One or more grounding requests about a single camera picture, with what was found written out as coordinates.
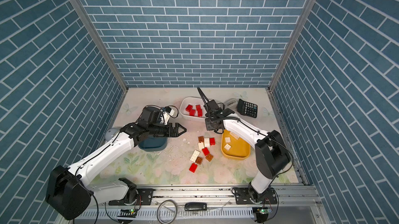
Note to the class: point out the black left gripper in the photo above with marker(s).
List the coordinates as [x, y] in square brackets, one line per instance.
[174, 132]

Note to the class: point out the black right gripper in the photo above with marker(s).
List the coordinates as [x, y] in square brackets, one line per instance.
[208, 127]

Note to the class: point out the red lego brick pair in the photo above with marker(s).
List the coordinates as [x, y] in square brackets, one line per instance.
[199, 111]

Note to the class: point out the white rounded lego brick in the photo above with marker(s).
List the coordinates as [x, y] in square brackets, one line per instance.
[207, 142]

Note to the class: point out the cream long lego brick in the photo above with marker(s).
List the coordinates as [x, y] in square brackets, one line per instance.
[235, 136]

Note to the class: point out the white small lego brick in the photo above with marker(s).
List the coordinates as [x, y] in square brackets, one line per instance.
[201, 146]

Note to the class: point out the white square lego plate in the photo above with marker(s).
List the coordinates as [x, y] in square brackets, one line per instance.
[227, 147]

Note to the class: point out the brown lego brick low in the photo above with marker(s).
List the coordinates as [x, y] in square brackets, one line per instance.
[198, 160]

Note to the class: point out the red lego brick front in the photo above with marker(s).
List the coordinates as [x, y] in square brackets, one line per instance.
[193, 167]

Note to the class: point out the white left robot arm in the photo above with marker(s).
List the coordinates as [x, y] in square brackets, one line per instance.
[69, 191]

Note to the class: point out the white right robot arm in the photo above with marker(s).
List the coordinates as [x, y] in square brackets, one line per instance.
[271, 154]

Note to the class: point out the grey tape dispenser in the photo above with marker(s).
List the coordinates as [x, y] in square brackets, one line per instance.
[231, 104]

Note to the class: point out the white plastic bin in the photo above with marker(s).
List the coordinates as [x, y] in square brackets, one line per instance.
[192, 101]

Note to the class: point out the dark teal plastic bin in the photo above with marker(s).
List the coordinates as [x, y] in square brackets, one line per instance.
[152, 144]

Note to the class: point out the black desk calculator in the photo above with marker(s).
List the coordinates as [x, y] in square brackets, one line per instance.
[247, 109]

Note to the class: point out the brown lego brick right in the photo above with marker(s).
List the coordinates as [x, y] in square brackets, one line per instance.
[209, 157]

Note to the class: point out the yellow plastic bin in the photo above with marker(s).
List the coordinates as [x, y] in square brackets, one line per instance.
[240, 149]

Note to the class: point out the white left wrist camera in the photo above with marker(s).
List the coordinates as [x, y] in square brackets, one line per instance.
[167, 114]

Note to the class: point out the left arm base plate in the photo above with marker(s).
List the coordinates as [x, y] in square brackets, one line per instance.
[143, 197]

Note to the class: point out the black remote on rail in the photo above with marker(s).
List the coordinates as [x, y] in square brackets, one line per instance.
[195, 206]

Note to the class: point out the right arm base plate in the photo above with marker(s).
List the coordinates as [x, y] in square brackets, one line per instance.
[247, 195]

